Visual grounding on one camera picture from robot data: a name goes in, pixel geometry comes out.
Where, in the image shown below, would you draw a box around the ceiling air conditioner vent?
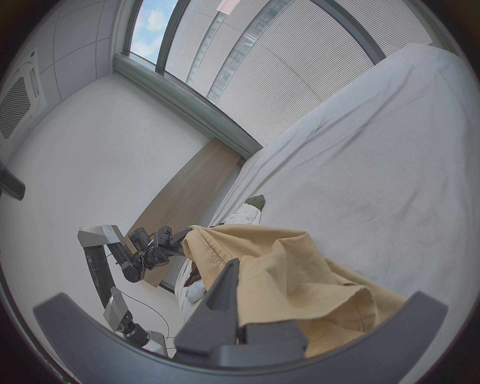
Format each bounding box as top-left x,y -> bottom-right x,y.
0,60 -> 47,151

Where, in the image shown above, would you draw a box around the window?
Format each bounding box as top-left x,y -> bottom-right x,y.
112,0 -> 443,147

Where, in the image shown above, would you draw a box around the grey-green curtain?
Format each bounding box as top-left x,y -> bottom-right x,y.
112,52 -> 263,158

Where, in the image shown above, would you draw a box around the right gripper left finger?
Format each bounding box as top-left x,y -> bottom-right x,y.
174,258 -> 241,357

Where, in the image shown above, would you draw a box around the tan shorts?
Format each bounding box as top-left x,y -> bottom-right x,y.
182,224 -> 409,359

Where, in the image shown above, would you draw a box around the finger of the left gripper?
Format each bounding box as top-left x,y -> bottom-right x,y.
169,228 -> 196,247

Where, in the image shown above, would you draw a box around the bed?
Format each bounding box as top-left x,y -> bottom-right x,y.
124,43 -> 480,327

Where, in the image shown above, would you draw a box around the brown garment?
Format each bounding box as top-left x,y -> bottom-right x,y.
187,262 -> 205,286

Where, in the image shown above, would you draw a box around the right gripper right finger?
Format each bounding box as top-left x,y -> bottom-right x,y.
244,321 -> 309,358

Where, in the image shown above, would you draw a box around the black cable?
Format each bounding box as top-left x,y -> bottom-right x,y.
122,294 -> 177,342

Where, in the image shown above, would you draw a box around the white garment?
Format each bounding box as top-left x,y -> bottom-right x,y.
184,204 -> 263,304

